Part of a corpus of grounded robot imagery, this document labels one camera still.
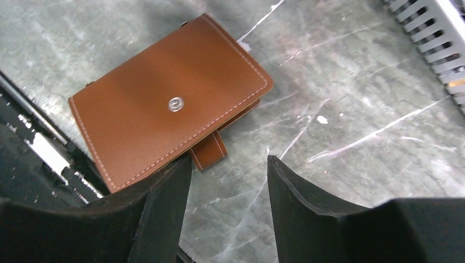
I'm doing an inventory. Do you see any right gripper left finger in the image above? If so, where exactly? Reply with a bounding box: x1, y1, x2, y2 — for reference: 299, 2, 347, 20
1, 154, 192, 262

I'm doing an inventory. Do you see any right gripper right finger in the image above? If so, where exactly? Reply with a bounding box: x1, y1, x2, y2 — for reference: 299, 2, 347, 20
267, 156, 464, 262

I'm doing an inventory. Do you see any brown leather card holder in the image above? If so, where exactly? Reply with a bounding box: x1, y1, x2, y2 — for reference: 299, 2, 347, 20
69, 14, 274, 193

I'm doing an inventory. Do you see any white plastic basket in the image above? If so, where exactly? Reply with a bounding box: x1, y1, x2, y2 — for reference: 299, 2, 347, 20
384, 0, 464, 113

